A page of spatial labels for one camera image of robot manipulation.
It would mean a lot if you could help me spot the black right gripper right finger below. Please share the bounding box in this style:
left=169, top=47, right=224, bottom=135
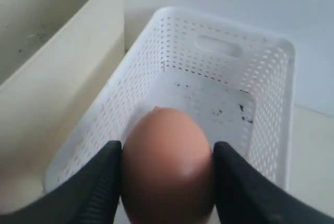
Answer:
left=213, top=142, right=333, bottom=223

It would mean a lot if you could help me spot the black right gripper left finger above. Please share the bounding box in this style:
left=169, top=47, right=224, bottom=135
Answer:
left=1, top=140, right=122, bottom=223

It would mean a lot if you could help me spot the brown egg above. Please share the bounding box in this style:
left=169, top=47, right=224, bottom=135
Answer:
left=121, top=108, right=214, bottom=223

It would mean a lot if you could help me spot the white perforated plastic basket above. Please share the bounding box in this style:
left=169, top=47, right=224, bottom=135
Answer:
left=43, top=7, right=295, bottom=193

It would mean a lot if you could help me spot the cream plastic bin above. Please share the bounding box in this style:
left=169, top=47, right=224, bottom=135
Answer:
left=1, top=0, right=125, bottom=215

